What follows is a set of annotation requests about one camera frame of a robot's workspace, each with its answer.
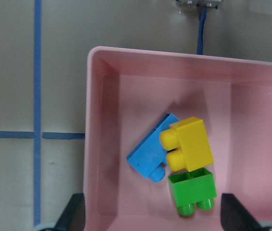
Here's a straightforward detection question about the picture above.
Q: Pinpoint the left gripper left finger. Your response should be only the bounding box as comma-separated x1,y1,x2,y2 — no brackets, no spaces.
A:
54,193,86,231

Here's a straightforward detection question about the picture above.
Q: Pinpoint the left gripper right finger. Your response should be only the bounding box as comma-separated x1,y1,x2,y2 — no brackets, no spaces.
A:
220,193,262,231

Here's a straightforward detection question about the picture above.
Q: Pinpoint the green toy block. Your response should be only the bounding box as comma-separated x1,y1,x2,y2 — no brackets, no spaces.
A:
168,167,217,216

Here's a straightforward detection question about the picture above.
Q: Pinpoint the yellow toy block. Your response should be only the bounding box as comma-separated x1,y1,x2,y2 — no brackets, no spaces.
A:
160,117,214,172

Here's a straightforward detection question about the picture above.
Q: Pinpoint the blue toy block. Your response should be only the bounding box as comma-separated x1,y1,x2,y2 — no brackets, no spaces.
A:
126,114,179,182

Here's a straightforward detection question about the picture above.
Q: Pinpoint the pink plastic box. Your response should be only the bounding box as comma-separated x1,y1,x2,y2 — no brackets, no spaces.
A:
84,47,272,231

